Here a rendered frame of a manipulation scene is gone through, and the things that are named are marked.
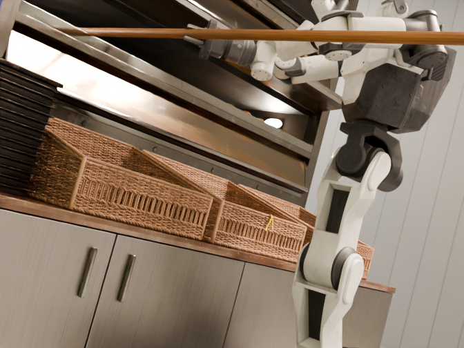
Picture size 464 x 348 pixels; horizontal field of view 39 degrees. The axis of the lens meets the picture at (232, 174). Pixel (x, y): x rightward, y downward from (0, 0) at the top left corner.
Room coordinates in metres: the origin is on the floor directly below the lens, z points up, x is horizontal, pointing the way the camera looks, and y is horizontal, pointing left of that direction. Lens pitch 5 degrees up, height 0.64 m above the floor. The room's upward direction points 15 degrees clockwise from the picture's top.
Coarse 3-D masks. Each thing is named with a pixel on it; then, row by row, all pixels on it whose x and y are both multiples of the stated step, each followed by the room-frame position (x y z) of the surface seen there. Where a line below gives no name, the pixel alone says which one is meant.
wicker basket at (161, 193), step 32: (64, 128) 2.25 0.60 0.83; (64, 160) 1.85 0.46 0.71; (96, 160) 1.82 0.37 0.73; (128, 160) 2.48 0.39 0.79; (64, 192) 1.82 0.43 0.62; (96, 192) 1.84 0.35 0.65; (128, 192) 1.93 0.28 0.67; (160, 192) 2.03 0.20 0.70; (192, 192) 2.12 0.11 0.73; (160, 224) 2.05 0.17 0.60; (192, 224) 2.15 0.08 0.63
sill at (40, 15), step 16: (32, 16) 2.12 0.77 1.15; (48, 16) 2.16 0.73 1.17; (64, 32) 2.22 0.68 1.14; (80, 32) 2.26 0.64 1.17; (96, 48) 2.33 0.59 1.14; (112, 48) 2.38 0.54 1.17; (128, 64) 2.45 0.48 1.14; (144, 64) 2.50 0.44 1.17; (176, 80) 2.64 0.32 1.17; (208, 96) 2.79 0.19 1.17; (240, 112) 2.96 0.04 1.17; (272, 128) 3.16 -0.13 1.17; (304, 144) 3.38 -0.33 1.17
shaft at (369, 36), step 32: (96, 32) 2.28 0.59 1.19; (128, 32) 2.16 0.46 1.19; (160, 32) 2.06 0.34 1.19; (192, 32) 1.96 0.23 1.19; (224, 32) 1.87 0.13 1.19; (256, 32) 1.79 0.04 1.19; (288, 32) 1.71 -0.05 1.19; (320, 32) 1.65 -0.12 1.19; (352, 32) 1.58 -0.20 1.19; (384, 32) 1.52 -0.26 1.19; (416, 32) 1.47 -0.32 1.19; (448, 32) 1.42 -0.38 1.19
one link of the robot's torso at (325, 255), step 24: (336, 168) 2.16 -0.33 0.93; (384, 168) 2.07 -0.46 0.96; (336, 192) 2.11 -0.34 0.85; (360, 192) 2.01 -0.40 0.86; (336, 216) 2.10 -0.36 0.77; (360, 216) 2.09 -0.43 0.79; (312, 240) 2.09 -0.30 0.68; (336, 240) 2.03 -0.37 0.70; (312, 264) 2.07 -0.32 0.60; (336, 264) 2.01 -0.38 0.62; (336, 288) 2.04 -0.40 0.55
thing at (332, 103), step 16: (128, 0) 2.40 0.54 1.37; (144, 0) 2.38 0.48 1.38; (160, 0) 2.37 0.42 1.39; (176, 0) 2.36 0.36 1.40; (160, 16) 2.50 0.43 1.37; (176, 16) 2.49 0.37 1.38; (192, 16) 2.47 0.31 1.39; (208, 16) 2.50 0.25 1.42; (272, 80) 3.06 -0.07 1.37; (288, 96) 3.25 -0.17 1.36; (304, 96) 3.22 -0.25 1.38; (320, 96) 3.20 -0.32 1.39
